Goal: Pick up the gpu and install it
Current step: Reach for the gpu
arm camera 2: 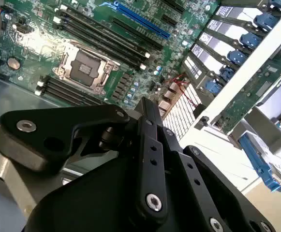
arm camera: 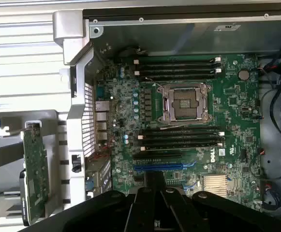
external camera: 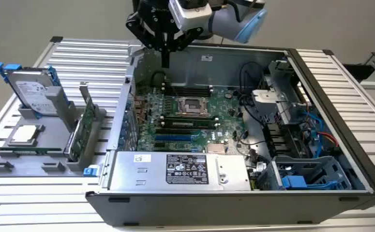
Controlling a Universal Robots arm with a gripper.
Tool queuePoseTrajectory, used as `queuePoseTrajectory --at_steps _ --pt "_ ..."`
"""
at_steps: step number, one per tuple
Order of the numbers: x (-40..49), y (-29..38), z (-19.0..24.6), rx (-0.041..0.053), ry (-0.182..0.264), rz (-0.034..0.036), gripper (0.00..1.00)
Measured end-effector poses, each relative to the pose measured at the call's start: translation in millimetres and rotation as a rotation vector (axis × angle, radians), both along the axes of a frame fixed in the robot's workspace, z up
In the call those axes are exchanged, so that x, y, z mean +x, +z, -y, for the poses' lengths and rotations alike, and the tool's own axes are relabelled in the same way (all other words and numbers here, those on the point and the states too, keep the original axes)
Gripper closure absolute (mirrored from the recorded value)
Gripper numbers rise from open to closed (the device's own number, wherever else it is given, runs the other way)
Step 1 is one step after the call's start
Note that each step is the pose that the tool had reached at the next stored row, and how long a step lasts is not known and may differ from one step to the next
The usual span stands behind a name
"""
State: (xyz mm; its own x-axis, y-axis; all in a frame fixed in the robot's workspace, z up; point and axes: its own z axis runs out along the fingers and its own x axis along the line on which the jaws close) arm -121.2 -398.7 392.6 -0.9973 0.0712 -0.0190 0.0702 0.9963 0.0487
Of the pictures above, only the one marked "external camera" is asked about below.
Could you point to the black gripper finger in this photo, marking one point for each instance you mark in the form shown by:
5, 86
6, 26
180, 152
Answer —
141, 33
183, 39

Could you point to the green graphics card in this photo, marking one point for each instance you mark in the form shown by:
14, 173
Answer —
85, 130

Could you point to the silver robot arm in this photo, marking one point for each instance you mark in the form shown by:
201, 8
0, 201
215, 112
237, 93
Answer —
223, 24

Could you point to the silver coin battery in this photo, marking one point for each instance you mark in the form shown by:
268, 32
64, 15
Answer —
227, 95

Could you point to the CPU socket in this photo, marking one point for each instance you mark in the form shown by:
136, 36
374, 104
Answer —
177, 104

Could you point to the green motherboard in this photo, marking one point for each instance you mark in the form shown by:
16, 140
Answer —
225, 113

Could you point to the silver drive cage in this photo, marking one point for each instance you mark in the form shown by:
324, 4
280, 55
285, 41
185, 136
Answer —
265, 96

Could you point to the green RAM stick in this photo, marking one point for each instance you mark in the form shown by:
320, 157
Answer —
28, 150
181, 124

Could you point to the black expansion slot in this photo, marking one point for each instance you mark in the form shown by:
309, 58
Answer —
173, 132

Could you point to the blue expansion slot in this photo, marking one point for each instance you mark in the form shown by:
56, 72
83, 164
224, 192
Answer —
173, 138

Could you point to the hard disk in blue carrier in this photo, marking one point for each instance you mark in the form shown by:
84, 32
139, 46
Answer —
28, 89

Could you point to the copper chipset heatsink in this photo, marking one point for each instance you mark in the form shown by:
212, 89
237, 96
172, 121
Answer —
216, 148

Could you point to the grey plastic parts rack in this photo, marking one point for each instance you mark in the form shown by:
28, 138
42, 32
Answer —
49, 139

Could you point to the silver CPU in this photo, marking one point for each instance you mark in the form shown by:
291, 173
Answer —
25, 135

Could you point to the silver power supply unit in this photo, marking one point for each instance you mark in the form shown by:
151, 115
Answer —
148, 178

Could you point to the blue case latch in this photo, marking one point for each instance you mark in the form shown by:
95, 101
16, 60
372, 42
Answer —
88, 172

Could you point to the grey disk bay cage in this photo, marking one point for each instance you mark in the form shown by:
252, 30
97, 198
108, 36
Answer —
303, 160

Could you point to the blue disk carrier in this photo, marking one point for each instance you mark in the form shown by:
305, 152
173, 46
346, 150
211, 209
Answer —
293, 181

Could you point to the open grey PC case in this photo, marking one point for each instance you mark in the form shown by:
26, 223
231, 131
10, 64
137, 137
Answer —
223, 207

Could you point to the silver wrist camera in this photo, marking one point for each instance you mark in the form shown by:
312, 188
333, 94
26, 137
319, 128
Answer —
189, 17

